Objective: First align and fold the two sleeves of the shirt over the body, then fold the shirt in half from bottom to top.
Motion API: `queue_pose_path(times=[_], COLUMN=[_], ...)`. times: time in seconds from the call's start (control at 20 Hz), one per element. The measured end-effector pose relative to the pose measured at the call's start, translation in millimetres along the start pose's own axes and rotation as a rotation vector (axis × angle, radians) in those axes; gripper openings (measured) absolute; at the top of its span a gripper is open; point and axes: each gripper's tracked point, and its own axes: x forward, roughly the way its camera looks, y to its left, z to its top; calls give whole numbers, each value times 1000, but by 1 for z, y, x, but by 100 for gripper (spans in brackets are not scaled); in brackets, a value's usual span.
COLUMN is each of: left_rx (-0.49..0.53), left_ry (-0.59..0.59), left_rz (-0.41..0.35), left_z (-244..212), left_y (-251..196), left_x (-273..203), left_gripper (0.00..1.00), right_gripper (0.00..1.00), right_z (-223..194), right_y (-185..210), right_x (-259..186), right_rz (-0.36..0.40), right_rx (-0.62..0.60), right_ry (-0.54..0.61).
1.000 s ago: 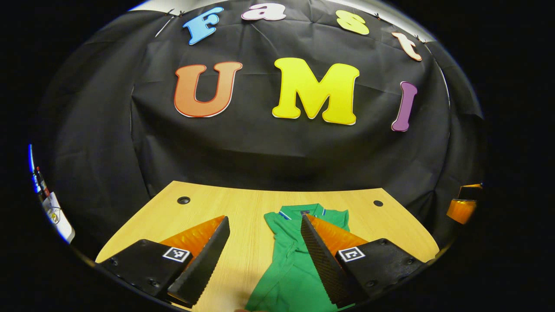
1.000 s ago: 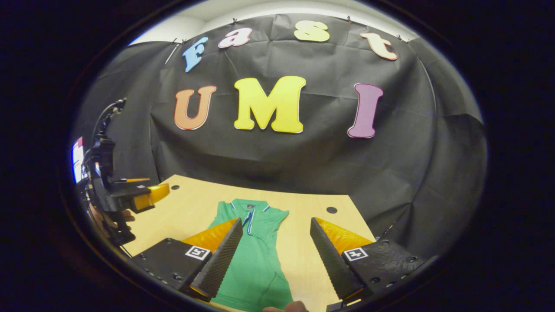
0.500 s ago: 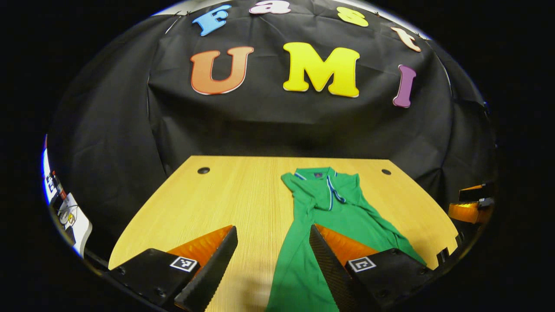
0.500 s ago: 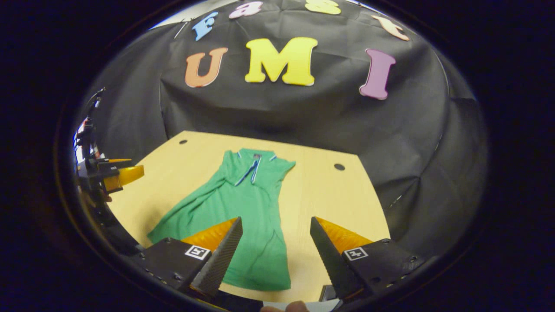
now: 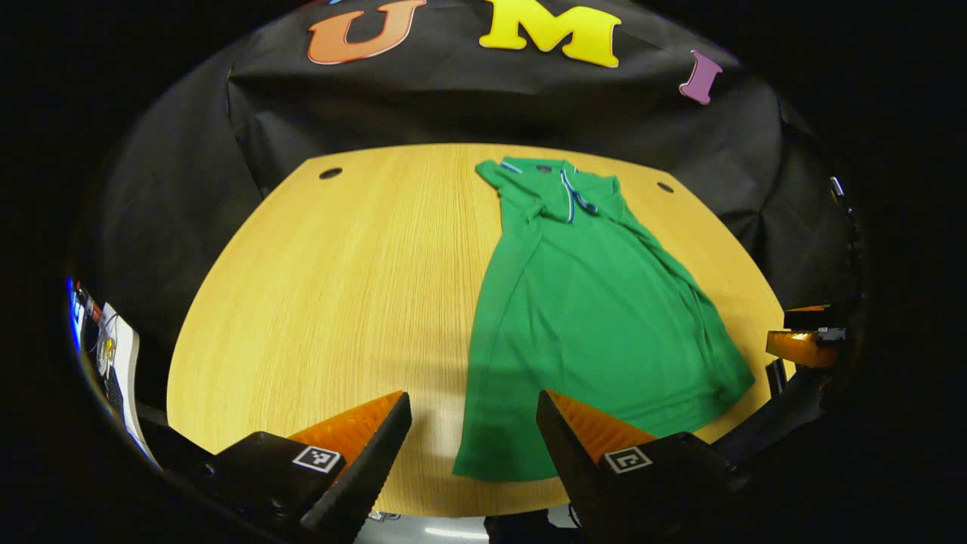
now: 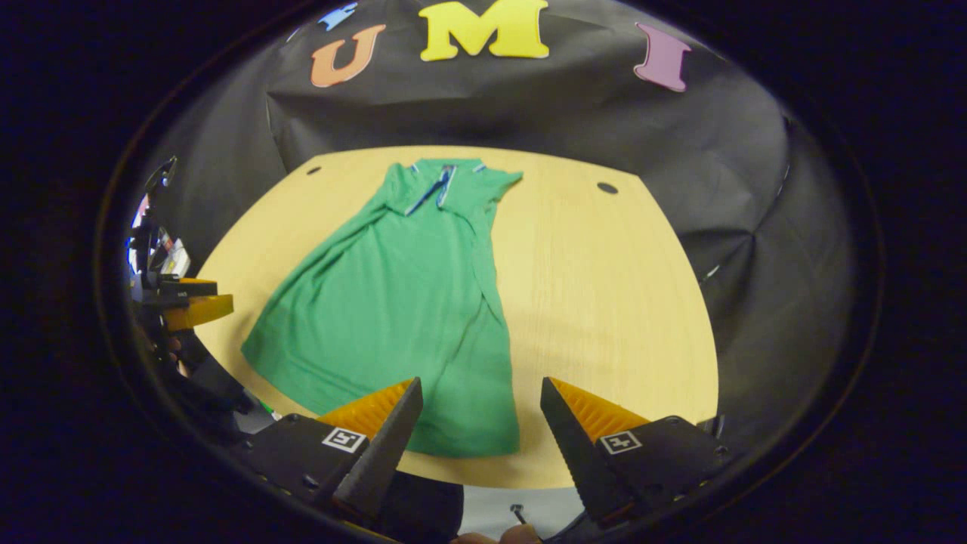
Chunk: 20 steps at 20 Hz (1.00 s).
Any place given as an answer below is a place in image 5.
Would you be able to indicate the bright blue screen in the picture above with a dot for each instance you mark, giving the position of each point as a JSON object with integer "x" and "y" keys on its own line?
{"x": 74, "y": 317}

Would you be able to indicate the white flat board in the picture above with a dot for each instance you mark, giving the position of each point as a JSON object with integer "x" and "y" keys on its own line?
{"x": 125, "y": 363}

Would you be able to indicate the green T-shirt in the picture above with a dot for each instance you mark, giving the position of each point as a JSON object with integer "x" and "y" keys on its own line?
{"x": 597, "y": 317}

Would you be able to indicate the black backdrop cloth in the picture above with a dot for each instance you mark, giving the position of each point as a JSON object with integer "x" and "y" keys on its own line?
{"x": 453, "y": 106}

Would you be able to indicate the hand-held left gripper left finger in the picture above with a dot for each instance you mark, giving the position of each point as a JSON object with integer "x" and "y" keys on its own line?
{"x": 370, "y": 476}

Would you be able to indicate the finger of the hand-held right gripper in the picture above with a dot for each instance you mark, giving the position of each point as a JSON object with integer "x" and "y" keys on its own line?
{"x": 808, "y": 319}
{"x": 801, "y": 347}

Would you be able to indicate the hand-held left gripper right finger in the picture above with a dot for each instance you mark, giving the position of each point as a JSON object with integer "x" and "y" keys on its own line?
{"x": 574, "y": 476}

